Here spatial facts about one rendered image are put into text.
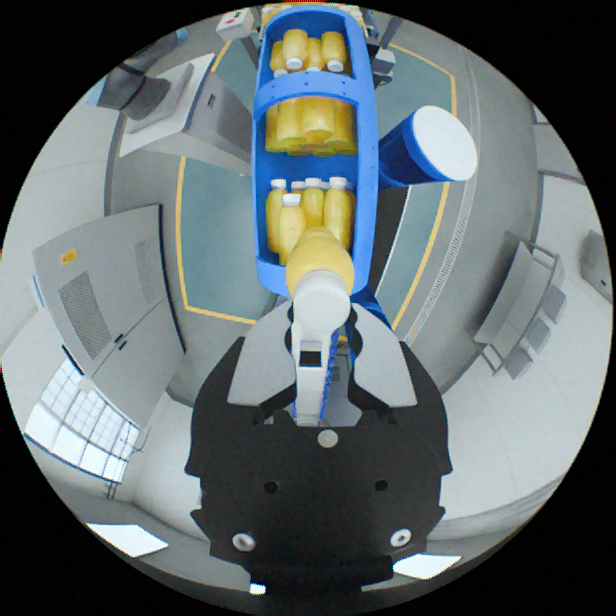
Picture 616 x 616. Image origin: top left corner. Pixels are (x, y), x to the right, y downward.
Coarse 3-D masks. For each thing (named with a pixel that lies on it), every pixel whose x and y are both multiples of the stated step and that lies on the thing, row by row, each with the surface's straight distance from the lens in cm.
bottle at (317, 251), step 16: (304, 240) 18; (320, 240) 17; (336, 240) 20; (304, 256) 15; (320, 256) 14; (336, 256) 15; (288, 272) 15; (304, 272) 14; (320, 272) 13; (336, 272) 14; (352, 272) 16; (288, 288) 15; (352, 288) 16
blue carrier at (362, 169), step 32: (320, 32) 82; (352, 32) 64; (256, 96) 49; (288, 96) 39; (320, 96) 39; (352, 96) 40; (256, 128) 49; (256, 160) 47; (288, 160) 58; (320, 160) 60; (352, 160) 56; (256, 192) 45; (288, 192) 56; (352, 192) 54; (256, 224) 42; (256, 256) 43; (352, 256) 54
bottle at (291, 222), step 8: (288, 208) 41; (296, 208) 41; (280, 216) 41; (288, 216) 40; (296, 216) 40; (304, 216) 42; (280, 224) 41; (288, 224) 40; (296, 224) 40; (304, 224) 41; (280, 232) 41; (288, 232) 40; (296, 232) 40; (280, 240) 42; (288, 240) 40; (296, 240) 40; (280, 248) 42; (288, 248) 41; (280, 256) 43; (288, 256) 41; (280, 264) 44
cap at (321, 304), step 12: (312, 276) 13; (324, 276) 12; (300, 288) 12; (312, 288) 11; (324, 288) 11; (336, 288) 11; (300, 300) 11; (312, 300) 11; (324, 300) 11; (336, 300) 12; (348, 300) 12; (300, 312) 12; (312, 312) 12; (324, 312) 12; (336, 312) 12; (348, 312) 12; (300, 324) 13; (312, 324) 12; (324, 324) 13; (336, 324) 13
